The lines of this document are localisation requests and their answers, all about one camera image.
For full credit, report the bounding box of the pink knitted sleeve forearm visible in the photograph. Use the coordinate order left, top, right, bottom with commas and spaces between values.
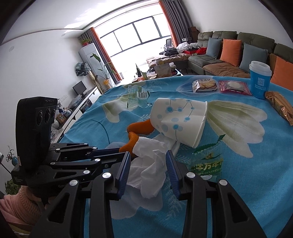
1, 186, 42, 230

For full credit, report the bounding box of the white tv cabinet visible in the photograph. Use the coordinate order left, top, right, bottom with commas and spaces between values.
51, 87, 102, 143

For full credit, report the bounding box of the black computer monitor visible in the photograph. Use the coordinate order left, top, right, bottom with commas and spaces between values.
73, 81, 86, 97

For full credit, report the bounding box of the green clear snack wrapper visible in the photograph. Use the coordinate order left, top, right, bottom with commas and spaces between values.
187, 134, 225, 182

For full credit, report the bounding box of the blue floral tablecloth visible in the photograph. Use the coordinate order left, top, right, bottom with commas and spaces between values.
62, 75, 292, 237

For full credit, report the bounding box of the tall green potted plant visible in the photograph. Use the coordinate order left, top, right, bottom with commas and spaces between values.
90, 53, 113, 90

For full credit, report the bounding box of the white standing air conditioner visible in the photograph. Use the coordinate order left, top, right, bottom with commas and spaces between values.
78, 43, 113, 90

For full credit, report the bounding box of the white crumpled tissue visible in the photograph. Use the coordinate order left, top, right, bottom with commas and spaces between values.
127, 134, 180, 199

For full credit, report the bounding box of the orange grey left curtain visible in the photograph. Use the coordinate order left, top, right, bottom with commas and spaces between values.
79, 27, 122, 84

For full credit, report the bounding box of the orange grey curtain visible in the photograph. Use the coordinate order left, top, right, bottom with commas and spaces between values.
158, 0, 192, 47
79, 27, 122, 84

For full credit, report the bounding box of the white blue-dotted paper cup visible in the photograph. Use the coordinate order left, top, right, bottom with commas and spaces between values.
150, 98, 208, 148

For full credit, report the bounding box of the gold foil snack packet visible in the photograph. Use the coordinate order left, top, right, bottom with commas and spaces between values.
265, 91, 293, 126

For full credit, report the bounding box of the cluttered coffee table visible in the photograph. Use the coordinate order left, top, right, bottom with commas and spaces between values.
132, 59, 183, 82

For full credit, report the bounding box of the pink snack packet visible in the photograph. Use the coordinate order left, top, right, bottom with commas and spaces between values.
218, 80, 252, 96

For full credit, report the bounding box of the clear cracker packet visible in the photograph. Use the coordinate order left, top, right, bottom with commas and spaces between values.
192, 79, 218, 93

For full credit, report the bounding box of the blue white-lidded coffee cup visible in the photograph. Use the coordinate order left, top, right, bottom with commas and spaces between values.
249, 60, 272, 99

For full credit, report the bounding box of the orange cushion right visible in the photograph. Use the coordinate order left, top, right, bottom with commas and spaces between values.
271, 56, 293, 91

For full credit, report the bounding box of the orange cushion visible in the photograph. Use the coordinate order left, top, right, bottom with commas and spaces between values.
220, 39, 242, 66
271, 56, 293, 91

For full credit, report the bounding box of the green sectional sofa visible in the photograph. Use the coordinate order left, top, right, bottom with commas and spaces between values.
188, 31, 292, 78

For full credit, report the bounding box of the blue-grey cushion right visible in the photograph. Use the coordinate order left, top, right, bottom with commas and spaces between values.
239, 43, 268, 72

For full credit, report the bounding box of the blue-grey cushion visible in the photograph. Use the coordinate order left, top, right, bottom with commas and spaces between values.
206, 37, 222, 59
239, 43, 268, 72

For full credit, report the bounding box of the orange cushion centre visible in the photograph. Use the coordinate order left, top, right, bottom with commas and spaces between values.
220, 39, 242, 66

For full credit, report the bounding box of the blue-grey cushion left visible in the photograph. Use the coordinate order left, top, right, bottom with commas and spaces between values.
206, 37, 222, 59

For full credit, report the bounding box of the orange grey right curtain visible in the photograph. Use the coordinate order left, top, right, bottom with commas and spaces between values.
158, 0, 192, 47

